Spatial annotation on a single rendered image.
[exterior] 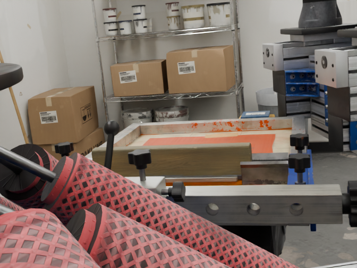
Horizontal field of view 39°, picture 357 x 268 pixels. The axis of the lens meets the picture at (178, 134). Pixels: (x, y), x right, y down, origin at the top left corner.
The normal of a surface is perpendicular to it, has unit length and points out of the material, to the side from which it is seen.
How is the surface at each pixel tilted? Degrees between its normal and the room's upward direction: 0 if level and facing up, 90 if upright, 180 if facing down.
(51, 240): 32
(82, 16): 90
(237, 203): 90
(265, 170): 90
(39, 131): 90
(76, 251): 40
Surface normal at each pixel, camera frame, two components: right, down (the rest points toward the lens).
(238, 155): -0.22, 0.23
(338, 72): 0.13, 0.21
